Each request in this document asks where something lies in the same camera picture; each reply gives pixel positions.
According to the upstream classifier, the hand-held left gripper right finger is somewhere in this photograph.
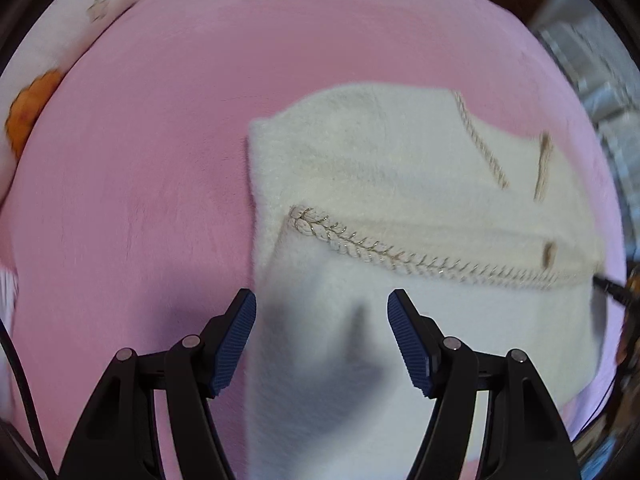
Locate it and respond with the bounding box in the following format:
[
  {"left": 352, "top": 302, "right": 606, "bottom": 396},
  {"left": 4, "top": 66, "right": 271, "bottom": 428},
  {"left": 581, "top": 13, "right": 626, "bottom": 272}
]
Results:
[{"left": 387, "top": 288, "right": 583, "bottom": 480}]

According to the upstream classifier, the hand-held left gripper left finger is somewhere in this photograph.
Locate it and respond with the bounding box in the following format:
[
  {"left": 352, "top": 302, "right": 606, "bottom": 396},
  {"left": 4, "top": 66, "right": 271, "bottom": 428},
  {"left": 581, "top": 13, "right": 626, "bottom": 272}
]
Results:
[{"left": 59, "top": 288, "right": 257, "bottom": 480}]

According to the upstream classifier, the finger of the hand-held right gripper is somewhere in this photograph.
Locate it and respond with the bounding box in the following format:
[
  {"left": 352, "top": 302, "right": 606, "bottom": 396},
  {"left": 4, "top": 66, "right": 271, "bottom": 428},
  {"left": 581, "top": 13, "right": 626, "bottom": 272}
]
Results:
[{"left": 592, "top": 274, "right": 640, "bottom": 307}]

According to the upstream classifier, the white knit cardigan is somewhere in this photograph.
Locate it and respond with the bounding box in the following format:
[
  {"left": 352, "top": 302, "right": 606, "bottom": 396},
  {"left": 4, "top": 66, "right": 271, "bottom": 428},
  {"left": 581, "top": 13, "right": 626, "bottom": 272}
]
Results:
[{"left": 246, "top": 82, "right": 623, "bottom": 480}]

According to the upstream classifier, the pink bed blanket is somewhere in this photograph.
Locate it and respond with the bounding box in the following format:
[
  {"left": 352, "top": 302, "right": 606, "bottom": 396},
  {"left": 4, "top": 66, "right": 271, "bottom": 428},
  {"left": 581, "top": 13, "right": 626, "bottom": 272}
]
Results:
[{"left": 0, "top": 0, "right": 628, "bottom": 480}]

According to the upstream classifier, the black cable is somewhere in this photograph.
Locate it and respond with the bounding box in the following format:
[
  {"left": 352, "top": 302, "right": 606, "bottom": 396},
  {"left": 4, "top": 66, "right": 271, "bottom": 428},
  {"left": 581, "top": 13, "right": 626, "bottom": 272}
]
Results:
[{"left": 0, "top": 319, "right": 57, "bottom": 480}]

